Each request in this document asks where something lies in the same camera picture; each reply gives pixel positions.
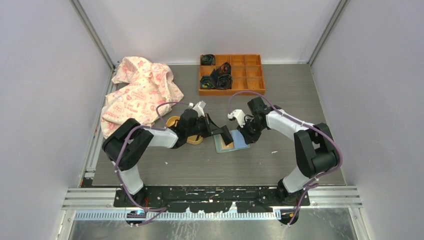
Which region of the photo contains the yellow oval tray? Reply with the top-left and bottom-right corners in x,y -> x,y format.
166,116 -> 204,145

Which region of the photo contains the pink patterned cloth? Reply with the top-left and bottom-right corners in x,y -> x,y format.
100,56 -> 184,139

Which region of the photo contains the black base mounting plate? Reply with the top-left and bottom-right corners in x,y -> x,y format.
133,186 -> 310,213

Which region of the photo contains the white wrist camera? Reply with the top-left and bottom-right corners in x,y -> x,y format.
192,100 -> 206,117
227,109 -> 246,128

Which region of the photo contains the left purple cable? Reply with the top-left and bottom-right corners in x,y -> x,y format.
114,101 -> 195,227

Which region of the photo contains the dark rolled sock top-left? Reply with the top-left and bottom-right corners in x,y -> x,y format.
200,54 -> 216,66

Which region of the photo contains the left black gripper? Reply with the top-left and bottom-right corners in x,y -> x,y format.
186,113 -> 223,138

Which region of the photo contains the light green card holder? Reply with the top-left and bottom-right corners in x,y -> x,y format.
216,130 -> 250,153

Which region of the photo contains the dark rolled sock bottom-middle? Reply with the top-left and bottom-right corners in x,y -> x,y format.
215,74 -> 233,90

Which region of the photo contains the orange compartment organizer box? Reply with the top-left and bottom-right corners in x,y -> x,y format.
198,53 -> 266,96

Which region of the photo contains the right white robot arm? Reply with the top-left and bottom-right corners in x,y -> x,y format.
227,96 -> 342,206

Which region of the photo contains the dark rolled sock bottom-left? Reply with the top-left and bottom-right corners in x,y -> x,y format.
199,75 -> 215,90

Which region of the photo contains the dark rolled sock middle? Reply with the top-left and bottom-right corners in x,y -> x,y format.
209,62 -> 232,80

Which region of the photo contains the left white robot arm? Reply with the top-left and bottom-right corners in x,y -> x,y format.
102,109 -> 233,207

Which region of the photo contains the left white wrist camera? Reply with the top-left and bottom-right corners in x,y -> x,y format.
192,100 -> 206,117

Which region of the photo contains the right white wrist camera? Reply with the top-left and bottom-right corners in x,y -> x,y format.
227,109 -> 246,128

